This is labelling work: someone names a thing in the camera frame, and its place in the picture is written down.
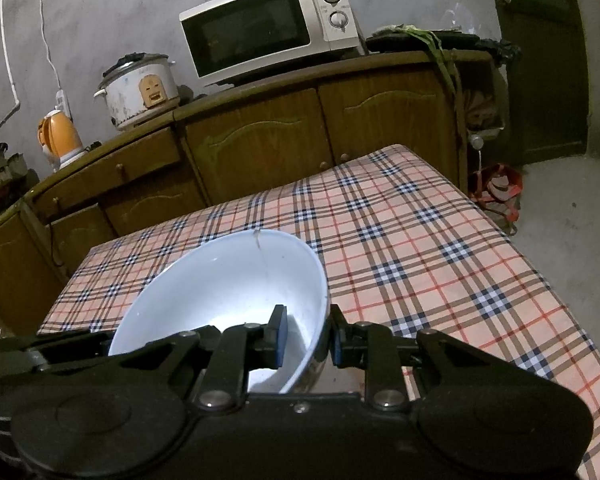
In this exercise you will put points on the orange electric kettle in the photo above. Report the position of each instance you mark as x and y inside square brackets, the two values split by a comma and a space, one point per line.
[62, 135]

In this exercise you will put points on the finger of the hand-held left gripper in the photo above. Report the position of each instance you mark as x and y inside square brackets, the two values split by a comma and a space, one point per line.
[70, 347]

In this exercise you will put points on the white microwave oven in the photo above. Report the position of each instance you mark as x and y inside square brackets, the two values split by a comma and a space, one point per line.
[250, 30]

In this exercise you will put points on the brown cloth bag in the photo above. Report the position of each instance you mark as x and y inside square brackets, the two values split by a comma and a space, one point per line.
[482, 110]

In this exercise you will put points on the white rice cooker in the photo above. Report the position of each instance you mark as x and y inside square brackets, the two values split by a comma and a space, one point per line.
[125, 100]

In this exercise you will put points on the deep white bowl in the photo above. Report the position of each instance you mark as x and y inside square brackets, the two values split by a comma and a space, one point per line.
[215, 285]

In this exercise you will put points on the wooden kitchen cabinet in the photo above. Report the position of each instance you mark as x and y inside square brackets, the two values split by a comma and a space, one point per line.
[260, 140]

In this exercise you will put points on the white power strip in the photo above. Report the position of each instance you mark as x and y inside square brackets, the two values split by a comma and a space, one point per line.
[63, 102]

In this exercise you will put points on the plaid tablecloth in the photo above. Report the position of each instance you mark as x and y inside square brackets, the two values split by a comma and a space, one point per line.
[430, 260]

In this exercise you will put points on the dark flat tray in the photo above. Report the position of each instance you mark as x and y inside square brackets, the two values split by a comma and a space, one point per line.
[395, 42]

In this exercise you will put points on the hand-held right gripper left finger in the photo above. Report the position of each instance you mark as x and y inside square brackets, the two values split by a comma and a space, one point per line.
[281, 335]

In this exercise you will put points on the dark green door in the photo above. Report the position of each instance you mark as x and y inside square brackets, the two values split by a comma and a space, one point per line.
[545, 85]

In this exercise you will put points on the red bag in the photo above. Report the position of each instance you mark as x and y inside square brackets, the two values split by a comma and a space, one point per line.
[500, 185]

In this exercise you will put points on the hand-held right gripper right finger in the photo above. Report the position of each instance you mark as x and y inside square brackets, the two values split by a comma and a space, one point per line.
[336, 340]

